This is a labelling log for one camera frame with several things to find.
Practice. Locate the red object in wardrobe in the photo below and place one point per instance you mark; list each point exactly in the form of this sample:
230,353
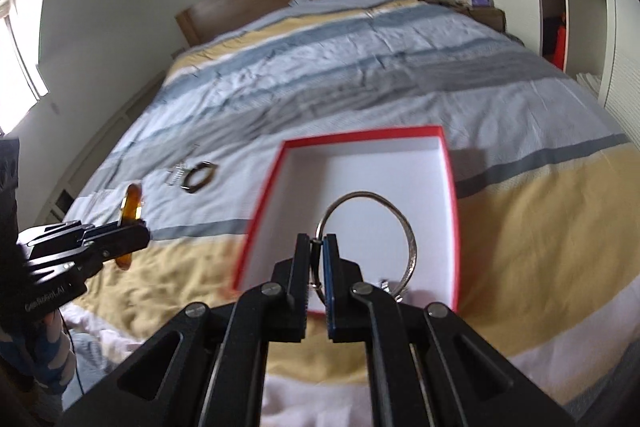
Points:
560,42

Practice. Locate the dark bangle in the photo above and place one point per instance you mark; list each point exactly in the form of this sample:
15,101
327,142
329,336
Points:
212,171

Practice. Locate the window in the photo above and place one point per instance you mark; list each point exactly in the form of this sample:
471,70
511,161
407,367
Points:
20,57

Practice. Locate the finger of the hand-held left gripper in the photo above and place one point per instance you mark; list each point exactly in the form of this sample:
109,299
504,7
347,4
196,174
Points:
125,241
65,232

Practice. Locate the amber bangle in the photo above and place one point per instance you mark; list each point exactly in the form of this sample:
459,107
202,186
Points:
131,202

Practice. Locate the red box with white inside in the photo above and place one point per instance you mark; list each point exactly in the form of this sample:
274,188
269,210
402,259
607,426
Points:
380,167

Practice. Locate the silver bangle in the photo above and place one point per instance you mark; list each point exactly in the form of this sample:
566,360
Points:
412,252

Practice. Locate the wooden nightstand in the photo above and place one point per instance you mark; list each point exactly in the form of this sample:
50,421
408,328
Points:
487,17

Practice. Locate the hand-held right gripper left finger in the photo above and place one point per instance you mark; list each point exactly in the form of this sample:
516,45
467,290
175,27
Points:
295,287

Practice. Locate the person's left forearm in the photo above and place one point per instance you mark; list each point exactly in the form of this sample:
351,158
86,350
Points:
40,357

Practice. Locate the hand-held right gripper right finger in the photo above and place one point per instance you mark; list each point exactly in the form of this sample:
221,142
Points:
327,277

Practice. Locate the striped blanket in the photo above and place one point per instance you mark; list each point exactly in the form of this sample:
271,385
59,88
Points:
350,72

